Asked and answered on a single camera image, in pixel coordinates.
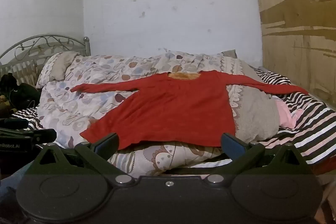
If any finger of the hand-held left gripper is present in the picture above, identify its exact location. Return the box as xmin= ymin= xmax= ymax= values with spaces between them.
xmin=29 ymin=128 xmax=57 ymax=147

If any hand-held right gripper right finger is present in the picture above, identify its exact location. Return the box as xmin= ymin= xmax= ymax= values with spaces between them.
xmin=205 ymin=132 xmax=314 ymax=186

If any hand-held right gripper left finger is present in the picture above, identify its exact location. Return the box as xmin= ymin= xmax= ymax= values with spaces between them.
xmin=34 ymin=132 xmax=135 ymax=186

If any red long-sleeve shirt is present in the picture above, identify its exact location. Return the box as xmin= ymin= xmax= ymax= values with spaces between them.
xmin=70 ymin=70 xmax=310 ymax=150

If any dark clothes pile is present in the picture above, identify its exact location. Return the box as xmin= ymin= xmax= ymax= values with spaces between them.
xmin=0 ymin=72 xmax=42 ymax=118

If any patterned quilted duvet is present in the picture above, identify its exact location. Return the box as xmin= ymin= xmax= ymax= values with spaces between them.
xmin=35 ymin=51 xmax=281 ymax=177

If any pink cloth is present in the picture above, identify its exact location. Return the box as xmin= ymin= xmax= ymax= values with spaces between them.
xmin=273 ymin=97 xmax=306 ymax=128

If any beige patterned pillow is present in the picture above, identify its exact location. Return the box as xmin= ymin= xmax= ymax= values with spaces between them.
xmin=35 ymin=51 xmax=80 ymax=89

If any black and white striped sheet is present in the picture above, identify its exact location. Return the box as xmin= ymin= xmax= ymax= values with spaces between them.
xmin=10 ymin=68 xmax=336 ymax=169

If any grey metal bed headboard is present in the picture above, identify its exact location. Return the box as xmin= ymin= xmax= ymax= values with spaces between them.
xmin=0 ymin=34 xmax=91 ymax=83

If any plywood panel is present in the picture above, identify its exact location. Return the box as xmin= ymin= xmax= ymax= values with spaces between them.
xmin=247 ymin=0 xmax=336 ymax=109

